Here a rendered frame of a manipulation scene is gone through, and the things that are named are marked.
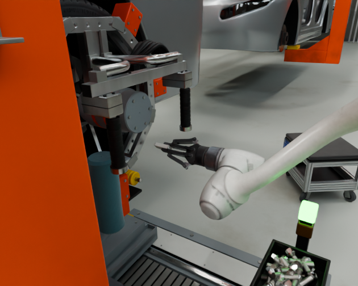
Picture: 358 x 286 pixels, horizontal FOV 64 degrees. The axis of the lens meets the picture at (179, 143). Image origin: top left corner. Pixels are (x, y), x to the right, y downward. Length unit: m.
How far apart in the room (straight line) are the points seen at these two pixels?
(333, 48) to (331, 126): 3.50
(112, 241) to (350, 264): 1.13
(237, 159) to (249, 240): 0.79
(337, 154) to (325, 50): 2.52
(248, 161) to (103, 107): 0.50
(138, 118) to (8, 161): 0.61
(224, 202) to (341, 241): 1.08
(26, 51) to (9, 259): 0.21
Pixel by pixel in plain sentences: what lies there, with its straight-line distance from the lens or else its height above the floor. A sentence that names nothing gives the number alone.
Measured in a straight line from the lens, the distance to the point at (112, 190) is 0.89.
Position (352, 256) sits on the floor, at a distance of 1.76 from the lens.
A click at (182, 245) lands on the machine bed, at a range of 1.51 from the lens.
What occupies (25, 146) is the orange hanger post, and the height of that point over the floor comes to 1.00.
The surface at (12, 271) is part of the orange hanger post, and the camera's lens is 0.37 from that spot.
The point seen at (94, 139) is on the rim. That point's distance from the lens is 1.11.
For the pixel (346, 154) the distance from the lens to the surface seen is 1.97.
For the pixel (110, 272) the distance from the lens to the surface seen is 1.31.
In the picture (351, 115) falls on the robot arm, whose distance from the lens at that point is 0.80.
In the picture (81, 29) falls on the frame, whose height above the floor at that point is 1.09.
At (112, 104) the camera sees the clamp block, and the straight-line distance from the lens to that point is 0.68.
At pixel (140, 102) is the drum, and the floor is 0.88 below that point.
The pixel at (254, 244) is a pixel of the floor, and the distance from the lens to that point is 1.66.
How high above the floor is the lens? 1.11
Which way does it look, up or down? 24 degrees down
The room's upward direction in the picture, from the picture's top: 2 degrees counter-clockwise
